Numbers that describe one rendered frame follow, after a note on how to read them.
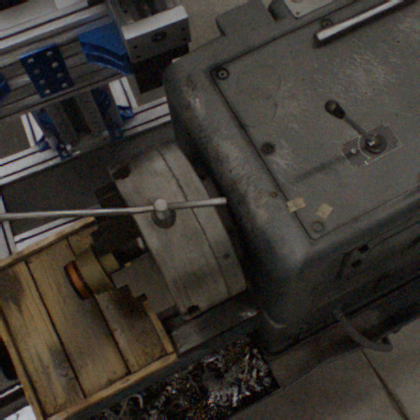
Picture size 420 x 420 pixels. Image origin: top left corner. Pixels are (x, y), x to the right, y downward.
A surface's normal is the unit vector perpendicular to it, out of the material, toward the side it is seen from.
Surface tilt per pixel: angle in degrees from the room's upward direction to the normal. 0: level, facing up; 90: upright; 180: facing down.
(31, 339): 0
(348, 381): 0
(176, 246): 29
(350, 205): 0
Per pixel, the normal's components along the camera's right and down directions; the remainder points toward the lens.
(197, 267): 0.29, 0.36
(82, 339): -0.06, -0.36
